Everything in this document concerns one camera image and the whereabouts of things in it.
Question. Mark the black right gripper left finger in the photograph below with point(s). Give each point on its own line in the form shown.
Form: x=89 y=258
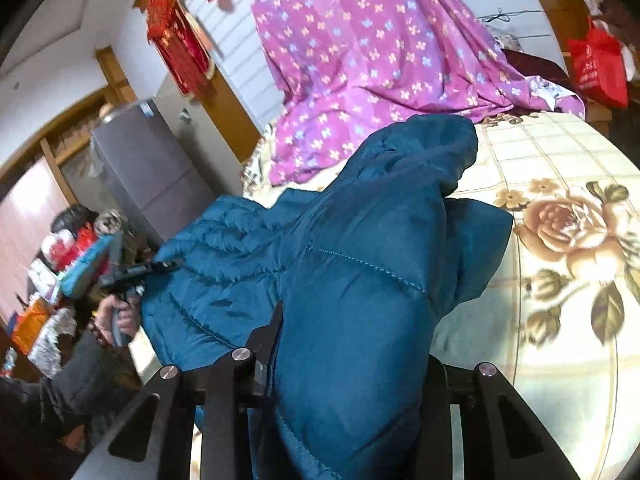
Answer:
x=152 y=436

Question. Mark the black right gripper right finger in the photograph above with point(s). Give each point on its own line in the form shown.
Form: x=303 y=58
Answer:
x=502 y=438

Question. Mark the blue quilted down jacket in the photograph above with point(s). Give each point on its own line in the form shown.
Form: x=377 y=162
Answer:
x=363 y=272

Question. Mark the person's left hand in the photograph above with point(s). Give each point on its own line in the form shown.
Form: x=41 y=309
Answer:
x=117 y=320

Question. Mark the teal box on clutter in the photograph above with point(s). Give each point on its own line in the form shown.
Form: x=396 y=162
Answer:
x=85 y=270

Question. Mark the orange bag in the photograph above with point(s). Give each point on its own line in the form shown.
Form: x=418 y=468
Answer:
x=29 y=324

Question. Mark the person's dark left sleeve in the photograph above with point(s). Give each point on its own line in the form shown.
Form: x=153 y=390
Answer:
x=90 y=391

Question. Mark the grey refrigerator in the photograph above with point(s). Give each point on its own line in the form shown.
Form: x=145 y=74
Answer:
x=152 y=179

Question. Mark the cream floral bed sheet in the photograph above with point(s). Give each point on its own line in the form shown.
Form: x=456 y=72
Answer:
x=560 y=316

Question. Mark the red Chinese knot ornament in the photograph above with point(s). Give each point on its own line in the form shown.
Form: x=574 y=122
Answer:
x=170 y=31

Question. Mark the purple floral quilt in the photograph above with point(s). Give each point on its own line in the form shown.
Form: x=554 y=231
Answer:
x=348 y=68

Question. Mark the red shopping bag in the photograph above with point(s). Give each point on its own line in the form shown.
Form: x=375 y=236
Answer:
x=599 y=71

